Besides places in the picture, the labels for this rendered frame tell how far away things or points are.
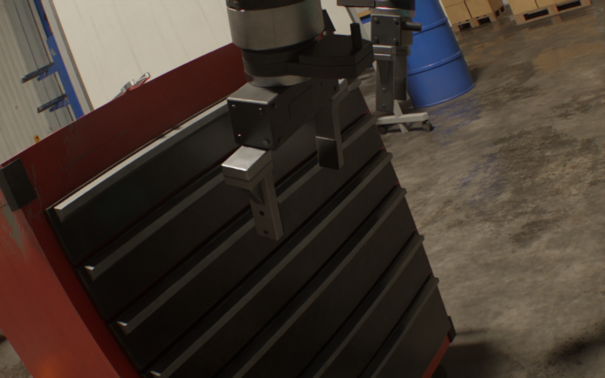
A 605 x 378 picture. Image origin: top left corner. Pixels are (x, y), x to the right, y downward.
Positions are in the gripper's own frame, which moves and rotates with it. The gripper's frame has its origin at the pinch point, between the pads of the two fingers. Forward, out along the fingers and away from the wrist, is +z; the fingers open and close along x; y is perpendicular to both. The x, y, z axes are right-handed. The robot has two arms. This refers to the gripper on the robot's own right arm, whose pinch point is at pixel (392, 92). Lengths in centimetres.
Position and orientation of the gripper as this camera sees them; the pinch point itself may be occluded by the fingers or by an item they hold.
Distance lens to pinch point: 94.8
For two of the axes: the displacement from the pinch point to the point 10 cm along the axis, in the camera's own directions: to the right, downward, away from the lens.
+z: -0.1, 9.6, 2.8
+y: 9.5, 1.0, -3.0
